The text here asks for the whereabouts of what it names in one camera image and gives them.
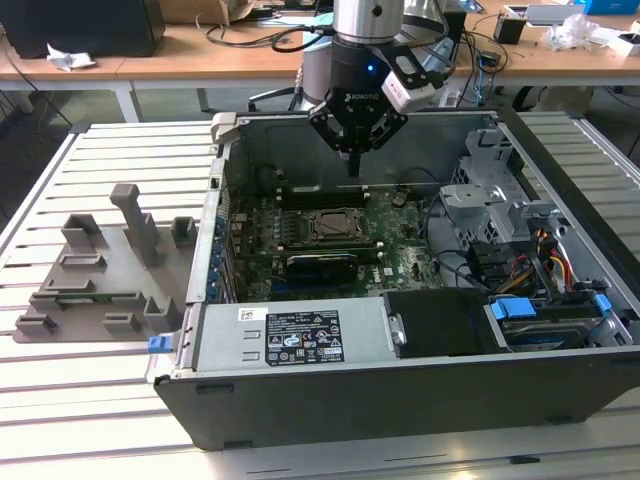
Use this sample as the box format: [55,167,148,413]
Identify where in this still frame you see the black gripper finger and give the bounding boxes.
[353,106,409,178]
[307,101,356,178]

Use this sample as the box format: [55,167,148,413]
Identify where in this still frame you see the silver CPU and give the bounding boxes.
[319,212,354,237]

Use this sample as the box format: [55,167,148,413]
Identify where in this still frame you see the silver socket cover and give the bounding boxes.
[310,208,367,240]

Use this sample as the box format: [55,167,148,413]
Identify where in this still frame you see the CPU socket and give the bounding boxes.
[305,205,371,244]

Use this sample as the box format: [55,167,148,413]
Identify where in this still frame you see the black chair base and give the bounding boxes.
[247,85,302,114]

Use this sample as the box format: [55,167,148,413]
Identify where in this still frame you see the pale blue office chair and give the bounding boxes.
[419,37,456,91]

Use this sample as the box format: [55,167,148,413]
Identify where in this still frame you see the silver drive cage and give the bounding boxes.
[438,127,574,254]

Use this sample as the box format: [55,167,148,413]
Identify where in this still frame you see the green motherboard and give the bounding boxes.
[219,185,454,305]

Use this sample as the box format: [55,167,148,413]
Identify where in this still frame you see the wooden desk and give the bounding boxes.
[0,19,640,96]

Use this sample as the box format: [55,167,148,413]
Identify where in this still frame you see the black graphics card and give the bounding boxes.
[283,251,360,287]

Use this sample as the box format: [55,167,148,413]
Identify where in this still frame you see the small black box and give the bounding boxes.
[492,13,528,46]

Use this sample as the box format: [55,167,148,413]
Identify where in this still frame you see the brown cardboard box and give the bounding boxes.
[158,0,232,27]

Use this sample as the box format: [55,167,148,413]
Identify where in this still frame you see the grey tray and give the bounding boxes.
[503,3,587,27]

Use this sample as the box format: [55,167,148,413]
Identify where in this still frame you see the black plastic shroud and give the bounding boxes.
[383,287,496,360]

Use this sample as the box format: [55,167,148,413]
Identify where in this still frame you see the clear plastic wrap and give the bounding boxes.
[542,13,604,52]

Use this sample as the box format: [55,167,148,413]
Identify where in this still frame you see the hard disk in blue carrier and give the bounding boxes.
[484,295,609,352]

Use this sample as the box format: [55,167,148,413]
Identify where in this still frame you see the grey power supply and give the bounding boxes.
[191,295,397,374]

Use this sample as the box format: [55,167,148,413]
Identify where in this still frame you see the white box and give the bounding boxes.
[587,27,640,59]

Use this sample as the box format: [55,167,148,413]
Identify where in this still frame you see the blue box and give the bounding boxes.
[583,0,640,16]

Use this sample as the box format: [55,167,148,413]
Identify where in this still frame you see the grey parts rack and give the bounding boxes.
[12,182,200,346]

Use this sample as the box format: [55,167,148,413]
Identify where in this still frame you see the crumpled white paper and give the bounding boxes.
[46,42,97,72]

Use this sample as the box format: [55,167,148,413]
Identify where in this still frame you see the large black box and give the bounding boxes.
[0,0,167,59]

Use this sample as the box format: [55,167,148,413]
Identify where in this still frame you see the black and silver PC case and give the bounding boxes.
[144,106,640,452]

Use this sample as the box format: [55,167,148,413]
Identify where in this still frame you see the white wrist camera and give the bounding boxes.
[382,47,437,115]

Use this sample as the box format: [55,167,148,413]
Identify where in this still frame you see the grey case handle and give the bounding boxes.
[208,111,251,147]

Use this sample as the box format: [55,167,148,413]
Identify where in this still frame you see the black internal cable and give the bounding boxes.
[421,192,497,292]

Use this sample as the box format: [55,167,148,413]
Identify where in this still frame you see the black desk cables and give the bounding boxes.
[197,14,304,50]

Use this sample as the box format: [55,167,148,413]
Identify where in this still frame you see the coloured wire bundle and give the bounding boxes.
[529,225,575,295]

